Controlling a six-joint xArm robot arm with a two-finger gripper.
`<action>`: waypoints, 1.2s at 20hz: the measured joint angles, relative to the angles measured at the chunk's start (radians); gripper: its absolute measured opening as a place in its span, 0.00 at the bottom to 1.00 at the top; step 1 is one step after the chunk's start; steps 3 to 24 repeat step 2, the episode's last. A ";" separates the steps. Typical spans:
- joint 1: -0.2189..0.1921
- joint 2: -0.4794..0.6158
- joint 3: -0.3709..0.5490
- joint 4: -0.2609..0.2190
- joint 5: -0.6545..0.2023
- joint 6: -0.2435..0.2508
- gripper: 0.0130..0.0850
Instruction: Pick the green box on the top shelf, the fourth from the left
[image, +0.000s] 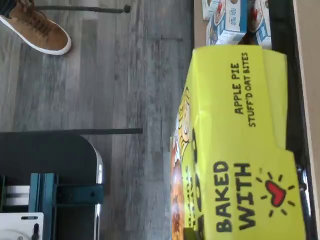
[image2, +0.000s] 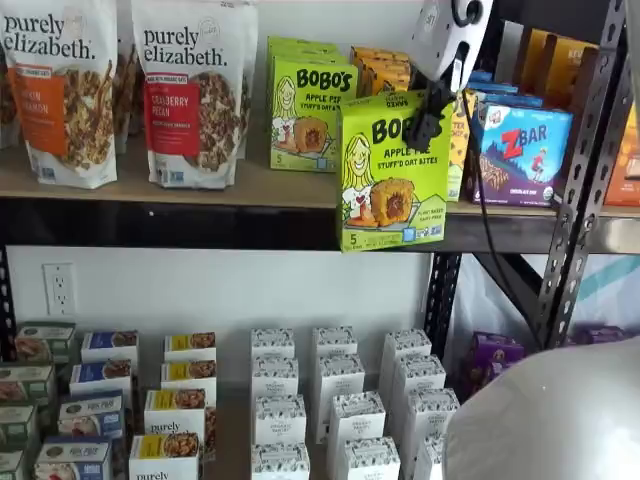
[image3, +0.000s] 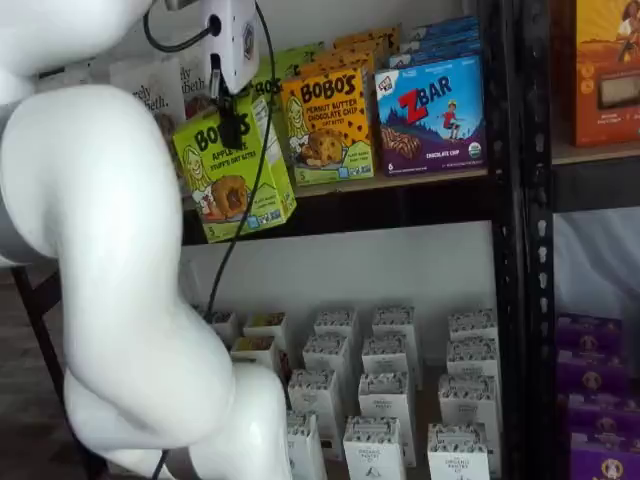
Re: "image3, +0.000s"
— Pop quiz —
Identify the wooden shelf board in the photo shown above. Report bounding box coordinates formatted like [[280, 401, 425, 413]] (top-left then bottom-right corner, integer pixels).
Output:
[[552, 141, 640, 167], [292, 167, 490, 200]]

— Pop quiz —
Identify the yellow white granola box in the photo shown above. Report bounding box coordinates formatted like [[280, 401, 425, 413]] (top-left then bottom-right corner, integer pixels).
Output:
[[243, 312, 290, 351], [230, 335, 280, 374]]

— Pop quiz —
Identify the yellow Bobo's peanut butter box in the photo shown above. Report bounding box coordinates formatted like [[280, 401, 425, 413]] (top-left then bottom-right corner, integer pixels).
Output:
[[298, 49, 379, 77], [317, 37, 391, 59], [333, 24, 402, 49], [281, 67, 375, 188]]

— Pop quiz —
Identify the white floral pantry box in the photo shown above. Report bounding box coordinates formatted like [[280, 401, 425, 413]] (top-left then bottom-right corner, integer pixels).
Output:
[[343, 415, 407, 480], [372, 307, 419, 346], [358, 372, 417, 466], [361, 335, 419, 386], [448, 309, 499, 346], [427, 423, 490, 480], [438, 374, 501, 471], [313, 309, 360, 346], [287, 369, 345, 459], [446, 339, 501, 381], [284, 410, 327, 480], [302, 334, 351, 396]]

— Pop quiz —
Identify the orange label granola bag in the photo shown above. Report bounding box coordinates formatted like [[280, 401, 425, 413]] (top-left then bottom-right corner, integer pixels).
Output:
[[108, 54, 187, 134]]

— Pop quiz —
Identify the blue purple Zbar box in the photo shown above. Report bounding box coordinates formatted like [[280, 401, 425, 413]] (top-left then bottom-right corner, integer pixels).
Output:
[[399, 28, 481, 51], [387, 42, 482, 69], [409, 15, 479, 39], [374, 54, 487, 176]]

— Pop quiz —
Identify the red label granola bag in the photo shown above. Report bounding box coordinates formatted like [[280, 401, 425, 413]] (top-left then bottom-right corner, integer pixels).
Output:
[[178, 64, 217, 121]]

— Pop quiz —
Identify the purple snack box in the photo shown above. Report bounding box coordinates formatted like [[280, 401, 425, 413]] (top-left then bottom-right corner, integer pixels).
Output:
[[556, 349, 630, 396], [556, 313, 624, 354], [567, 393, 640, 441], [569, 433, 640, 480]]

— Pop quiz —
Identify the large orange snack box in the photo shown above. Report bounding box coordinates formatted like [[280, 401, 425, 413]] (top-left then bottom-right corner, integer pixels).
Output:
[[573, 0, 640, 149]]

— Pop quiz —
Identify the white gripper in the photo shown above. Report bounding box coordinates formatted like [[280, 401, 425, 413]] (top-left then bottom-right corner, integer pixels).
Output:
[[199, 0, 262, 145]]

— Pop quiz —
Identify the green Bobo's apple pie box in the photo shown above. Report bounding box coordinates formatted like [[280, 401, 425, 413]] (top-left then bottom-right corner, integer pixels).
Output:
[[259, 49, 321, 81], [247, 72, 294, 176], [272, 42, 326, 62], [172, 97, 297, 245]]

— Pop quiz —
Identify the white plastic sheet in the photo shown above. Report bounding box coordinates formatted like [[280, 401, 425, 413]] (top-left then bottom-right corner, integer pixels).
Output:
[[552, 209, 640, 321]]

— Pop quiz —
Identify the blue white granola box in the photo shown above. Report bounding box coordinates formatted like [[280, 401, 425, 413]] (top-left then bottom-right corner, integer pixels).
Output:
[[198, 308, 239, 346]]

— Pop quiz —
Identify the black metal shelving rack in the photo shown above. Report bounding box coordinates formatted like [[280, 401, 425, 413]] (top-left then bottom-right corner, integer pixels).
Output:
[[9, 0, 525, 480], [519, 0, 640, 480]]

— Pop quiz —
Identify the white cartons group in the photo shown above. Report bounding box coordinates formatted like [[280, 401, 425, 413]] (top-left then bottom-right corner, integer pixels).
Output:
[[199, 299, 501, 480]]

